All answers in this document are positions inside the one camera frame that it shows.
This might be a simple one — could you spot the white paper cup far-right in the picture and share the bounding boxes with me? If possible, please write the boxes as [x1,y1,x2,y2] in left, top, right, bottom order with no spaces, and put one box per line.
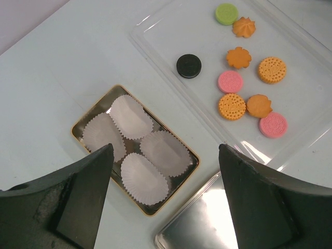
[140,131,191,177]

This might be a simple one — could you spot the white paper cup near-right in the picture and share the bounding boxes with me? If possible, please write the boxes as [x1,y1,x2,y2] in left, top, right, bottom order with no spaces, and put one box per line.
[120,153,169,205]

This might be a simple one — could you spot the pink sandwich cookie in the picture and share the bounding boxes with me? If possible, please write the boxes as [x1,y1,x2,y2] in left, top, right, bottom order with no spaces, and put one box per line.
[218,71,244,93]
[259,112,288,139]

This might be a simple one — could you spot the black sandwich cookie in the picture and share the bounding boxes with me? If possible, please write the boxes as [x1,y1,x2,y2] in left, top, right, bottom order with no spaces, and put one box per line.
[176,54,202,78]

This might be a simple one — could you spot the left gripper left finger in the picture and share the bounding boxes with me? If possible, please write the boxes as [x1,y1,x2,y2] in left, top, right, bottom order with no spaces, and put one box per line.
[1,144,114,248]

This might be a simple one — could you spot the gold cookie tin box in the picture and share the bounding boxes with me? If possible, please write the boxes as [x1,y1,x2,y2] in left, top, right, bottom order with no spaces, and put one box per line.
[71,85,201,217]

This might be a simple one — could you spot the orange round biscuit right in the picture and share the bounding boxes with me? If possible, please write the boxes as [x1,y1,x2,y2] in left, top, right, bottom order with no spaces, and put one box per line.
[258,57,287,85]

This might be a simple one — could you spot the orange flower cookie lower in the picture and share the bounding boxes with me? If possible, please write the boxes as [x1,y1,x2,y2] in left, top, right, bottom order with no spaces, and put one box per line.
[246,94,273,118]

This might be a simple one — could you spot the white paper cup far-left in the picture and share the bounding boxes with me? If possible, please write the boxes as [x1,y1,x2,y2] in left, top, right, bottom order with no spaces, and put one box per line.
[109,94,154,140]

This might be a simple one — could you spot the clear plastic tray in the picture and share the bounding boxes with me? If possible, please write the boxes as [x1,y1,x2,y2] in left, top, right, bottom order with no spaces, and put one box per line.
[131,1,331,170]

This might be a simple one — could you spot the orange round biscuit left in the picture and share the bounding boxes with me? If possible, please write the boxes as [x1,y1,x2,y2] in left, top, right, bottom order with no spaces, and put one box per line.
[218,93,246,121]

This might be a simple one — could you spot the green sandwich cookie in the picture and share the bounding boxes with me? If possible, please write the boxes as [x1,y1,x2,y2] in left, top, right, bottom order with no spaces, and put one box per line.
[215,3,238,25]

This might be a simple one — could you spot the orange round biscuit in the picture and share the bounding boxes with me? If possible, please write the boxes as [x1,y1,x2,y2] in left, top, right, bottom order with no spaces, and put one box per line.
[218,93,246,121]
[258,57,287,85]

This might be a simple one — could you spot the white paper cup near-left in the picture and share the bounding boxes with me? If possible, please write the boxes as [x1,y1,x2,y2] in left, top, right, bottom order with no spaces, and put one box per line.
[82,113,127,162]

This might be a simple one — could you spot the orange flower cookie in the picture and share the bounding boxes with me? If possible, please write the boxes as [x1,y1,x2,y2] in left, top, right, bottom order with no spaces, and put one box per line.
[246,94,273,118]
[226,47,252,69]

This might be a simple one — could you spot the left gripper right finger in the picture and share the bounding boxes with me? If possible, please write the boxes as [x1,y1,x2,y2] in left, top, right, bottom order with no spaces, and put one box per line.
[219,144,331,248]

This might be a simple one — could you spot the pink sandwich cookie upper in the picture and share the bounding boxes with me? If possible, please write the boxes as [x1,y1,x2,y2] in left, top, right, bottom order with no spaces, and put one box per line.
[218,71,244,93]

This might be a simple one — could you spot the orange flower cookie upper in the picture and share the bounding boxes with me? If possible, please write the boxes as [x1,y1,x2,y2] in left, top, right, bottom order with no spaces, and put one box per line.
[226,47,252,69]

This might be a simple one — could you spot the pink sandwich cookie lower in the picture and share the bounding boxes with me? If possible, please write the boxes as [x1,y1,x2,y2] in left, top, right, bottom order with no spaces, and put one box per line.
[259,112,288,139]

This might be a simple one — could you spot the orange swirl cookie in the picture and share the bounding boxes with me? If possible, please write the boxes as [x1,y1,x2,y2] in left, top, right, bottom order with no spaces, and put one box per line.
[232,17,256,38]

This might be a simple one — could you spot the silver tin lid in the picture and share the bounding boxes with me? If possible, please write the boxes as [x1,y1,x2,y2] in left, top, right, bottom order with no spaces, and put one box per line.
[154,172,238,249]

